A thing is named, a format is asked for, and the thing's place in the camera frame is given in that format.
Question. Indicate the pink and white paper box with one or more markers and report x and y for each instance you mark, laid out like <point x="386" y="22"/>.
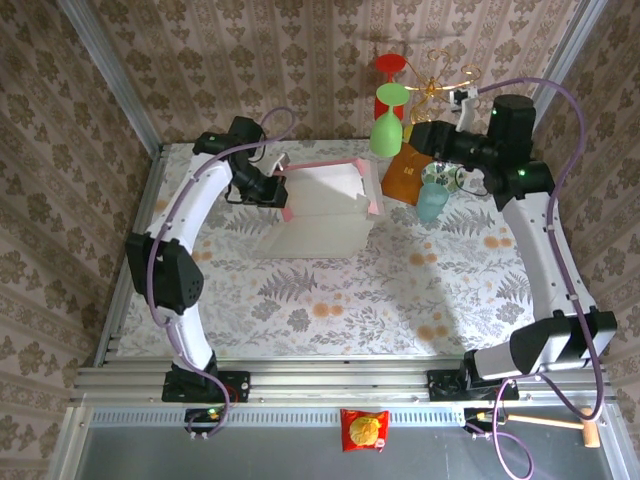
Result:
<point x="320" y="200"/>

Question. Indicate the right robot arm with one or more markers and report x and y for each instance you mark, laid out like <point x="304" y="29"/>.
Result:
<point x="545" y="260"/>

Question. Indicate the green wine glass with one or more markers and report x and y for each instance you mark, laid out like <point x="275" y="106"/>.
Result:
<point x="385" y="135"/>

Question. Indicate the light blue cup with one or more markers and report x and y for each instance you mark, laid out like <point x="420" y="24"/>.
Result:
<point x="432" y="202"/>

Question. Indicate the red wine glass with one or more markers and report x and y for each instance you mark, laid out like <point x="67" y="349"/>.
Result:
<point x="392" y="63"/>

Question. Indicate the floral tablecloth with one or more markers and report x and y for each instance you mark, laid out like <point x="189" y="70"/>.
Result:
<point x="350" y="325"/>

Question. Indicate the small black circuit board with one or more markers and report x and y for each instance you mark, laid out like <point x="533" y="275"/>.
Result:
<point x="472" y="416"/>
<point x="200" y="415"/>

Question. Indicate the grey slotted strip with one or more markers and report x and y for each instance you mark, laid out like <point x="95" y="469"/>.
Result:
<point x="300" y="417"/>

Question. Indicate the grey metal panel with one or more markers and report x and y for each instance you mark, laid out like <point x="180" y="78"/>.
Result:
<point x="250" y="455"/>

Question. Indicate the red snack packet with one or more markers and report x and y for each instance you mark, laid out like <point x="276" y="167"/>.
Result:
<point x="364" y="430"/>

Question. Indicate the wooden mallet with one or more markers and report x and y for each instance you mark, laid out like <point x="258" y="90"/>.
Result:
<point x="590" y="432"/>

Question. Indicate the aluminium side rail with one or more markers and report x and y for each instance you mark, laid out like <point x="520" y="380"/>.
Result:
<point x="145" y="200"/>

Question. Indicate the aluminium corner post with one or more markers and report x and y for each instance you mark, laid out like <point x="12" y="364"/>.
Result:
<point x="112" y="75"/>
<point x="574" y="37"/>

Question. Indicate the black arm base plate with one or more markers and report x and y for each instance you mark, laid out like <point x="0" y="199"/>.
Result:
<point x="240" y="385"/>
<point x="440" y="385"/>

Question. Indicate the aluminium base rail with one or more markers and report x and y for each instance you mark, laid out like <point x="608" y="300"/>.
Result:
<point x="325" y="382"/>

